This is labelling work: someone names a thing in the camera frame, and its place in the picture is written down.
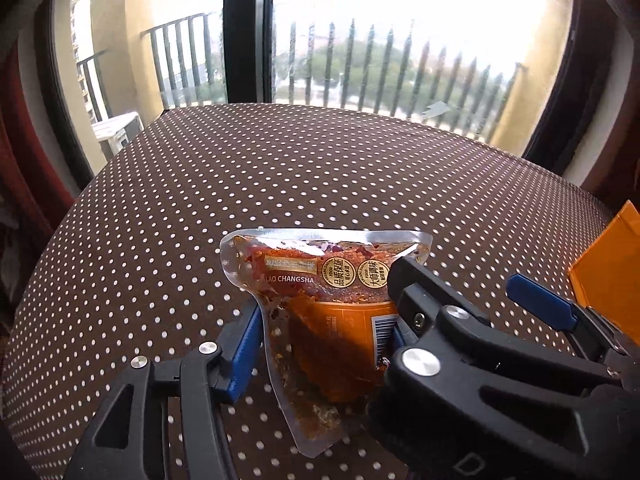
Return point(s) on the clear orange sauce snack packet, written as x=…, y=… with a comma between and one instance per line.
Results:
x=310, y=280

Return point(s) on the distant apartment building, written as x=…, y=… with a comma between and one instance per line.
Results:
x=80, y=35

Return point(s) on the brown polka-dot tablecloth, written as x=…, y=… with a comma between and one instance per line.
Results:
x=200, y=185

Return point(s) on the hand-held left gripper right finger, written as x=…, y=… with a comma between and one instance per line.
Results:
x=395, y=342

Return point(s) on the balcony railing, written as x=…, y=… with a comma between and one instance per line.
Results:
x=172, y=23

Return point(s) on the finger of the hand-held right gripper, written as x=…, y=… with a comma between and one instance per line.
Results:
x=425, y=285
x=540, y=297

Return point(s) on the dark red curtain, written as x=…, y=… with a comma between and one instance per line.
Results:
x=20, y=160

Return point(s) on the white air conditioner unit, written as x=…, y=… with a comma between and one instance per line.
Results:
x=120, y=132

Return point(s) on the black window frame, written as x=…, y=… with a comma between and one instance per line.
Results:
x=245, y=35

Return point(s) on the orange cardboard box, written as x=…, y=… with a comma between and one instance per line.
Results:
x=615, y=260

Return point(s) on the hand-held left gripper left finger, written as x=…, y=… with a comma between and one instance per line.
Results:
x=245, y=355

